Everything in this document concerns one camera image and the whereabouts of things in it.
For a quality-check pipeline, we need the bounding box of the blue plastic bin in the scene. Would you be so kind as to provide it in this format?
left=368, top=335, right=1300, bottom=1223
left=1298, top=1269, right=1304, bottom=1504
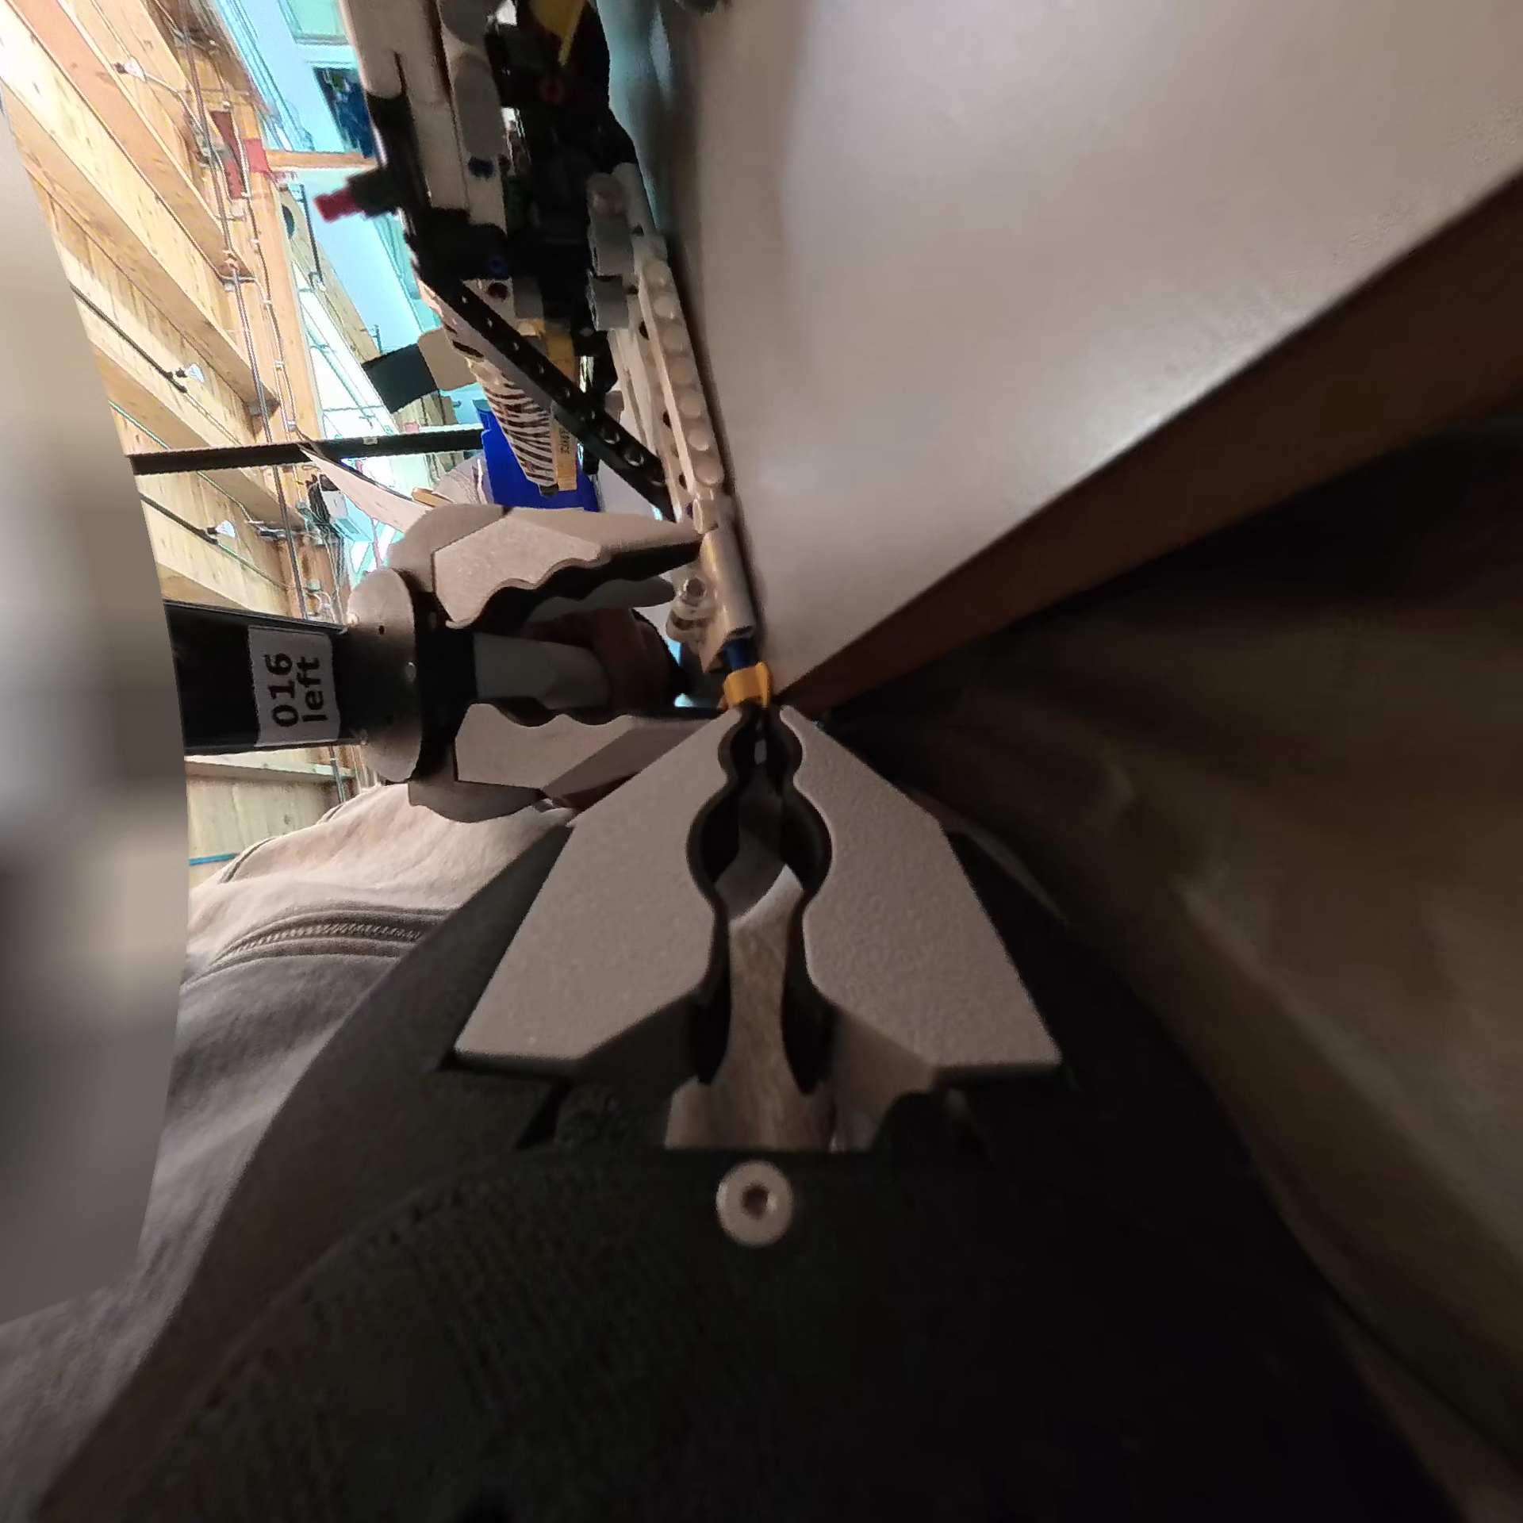
left=476, top=404, right=597, bottom=514

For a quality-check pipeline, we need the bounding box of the zebra striped lego helicopter model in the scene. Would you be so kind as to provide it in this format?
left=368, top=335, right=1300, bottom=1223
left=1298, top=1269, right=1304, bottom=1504
left=315, top=0, right=776, bottom=680

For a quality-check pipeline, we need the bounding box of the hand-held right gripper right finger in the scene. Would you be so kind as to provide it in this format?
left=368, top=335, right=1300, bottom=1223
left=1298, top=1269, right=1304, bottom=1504
left=768, top=711, right=1065, bottom=1147

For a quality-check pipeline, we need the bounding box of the person's left hand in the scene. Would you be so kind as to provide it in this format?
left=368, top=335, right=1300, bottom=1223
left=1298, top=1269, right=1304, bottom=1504
left=575, top=600, right=691, bottom=722

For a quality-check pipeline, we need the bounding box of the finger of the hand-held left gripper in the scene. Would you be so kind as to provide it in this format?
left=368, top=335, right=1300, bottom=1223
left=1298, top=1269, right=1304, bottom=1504
left=449, top=701, right=710, bottom=825
left=384, top=501, right=706, bottom=628

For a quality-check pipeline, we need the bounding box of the black metal pole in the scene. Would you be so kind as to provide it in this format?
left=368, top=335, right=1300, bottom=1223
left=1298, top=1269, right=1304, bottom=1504
left=131, top=430, right=484, bottom=477

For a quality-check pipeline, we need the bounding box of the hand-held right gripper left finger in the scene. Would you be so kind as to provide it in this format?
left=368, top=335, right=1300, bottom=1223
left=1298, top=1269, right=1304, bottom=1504
left=453, top=711, right=749, bottom=1082

